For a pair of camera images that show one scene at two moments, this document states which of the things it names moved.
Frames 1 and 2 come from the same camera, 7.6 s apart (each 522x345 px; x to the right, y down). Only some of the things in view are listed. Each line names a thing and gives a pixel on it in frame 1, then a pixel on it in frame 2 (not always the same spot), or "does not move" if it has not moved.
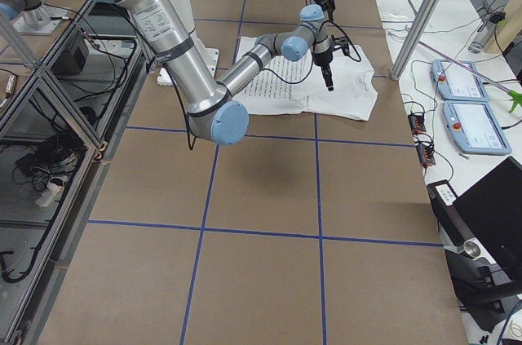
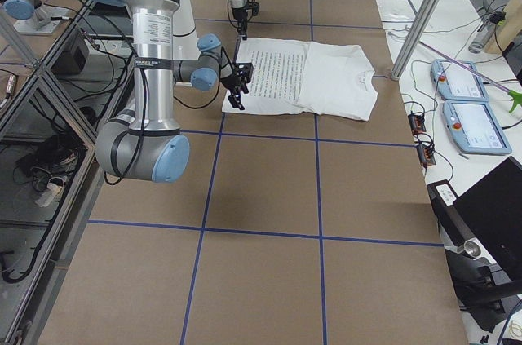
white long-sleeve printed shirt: x=284 y=86 does not move
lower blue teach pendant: x=475 y=128 does not move
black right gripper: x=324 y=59 -> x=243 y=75
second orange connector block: x=425 y=153 does not move
